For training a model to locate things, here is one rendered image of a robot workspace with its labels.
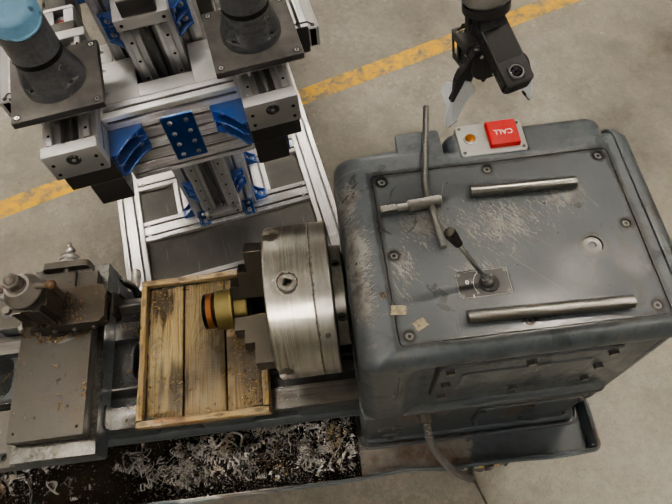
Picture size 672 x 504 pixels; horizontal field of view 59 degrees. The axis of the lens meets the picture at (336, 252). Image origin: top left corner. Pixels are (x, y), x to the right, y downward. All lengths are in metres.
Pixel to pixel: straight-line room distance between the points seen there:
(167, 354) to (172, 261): 0.94
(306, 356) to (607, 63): 2.54
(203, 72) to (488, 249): 0.92
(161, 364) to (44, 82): 0.71
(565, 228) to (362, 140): 1.78
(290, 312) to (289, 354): 0.09
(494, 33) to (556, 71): 2.28
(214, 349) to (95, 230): 1.48
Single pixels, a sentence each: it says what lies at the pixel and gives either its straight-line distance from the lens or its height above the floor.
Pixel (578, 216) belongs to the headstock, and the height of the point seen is 1.26.
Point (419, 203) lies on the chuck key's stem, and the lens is 1.11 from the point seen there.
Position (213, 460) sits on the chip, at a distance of 1.70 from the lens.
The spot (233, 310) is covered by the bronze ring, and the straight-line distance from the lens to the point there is 1.22.
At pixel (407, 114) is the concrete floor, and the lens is 2.92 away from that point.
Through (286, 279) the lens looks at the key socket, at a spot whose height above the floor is 1.22.
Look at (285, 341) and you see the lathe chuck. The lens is 1.10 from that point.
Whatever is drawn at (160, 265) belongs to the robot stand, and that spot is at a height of 0.21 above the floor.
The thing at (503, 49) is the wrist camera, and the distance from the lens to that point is 0.94.
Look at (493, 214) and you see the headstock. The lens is 1.14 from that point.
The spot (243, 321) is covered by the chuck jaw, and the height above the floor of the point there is 1.10.
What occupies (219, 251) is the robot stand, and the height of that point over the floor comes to 0.21.
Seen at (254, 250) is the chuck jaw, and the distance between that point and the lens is 1.16.
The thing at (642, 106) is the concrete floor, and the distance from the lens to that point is 3.19.
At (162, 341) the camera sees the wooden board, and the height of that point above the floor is 0.89.
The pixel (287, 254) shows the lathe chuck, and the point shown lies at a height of 1.24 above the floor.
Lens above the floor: 2.21
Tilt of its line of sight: 62 degrees down
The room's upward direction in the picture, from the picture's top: 7 degrees counter-clockwise
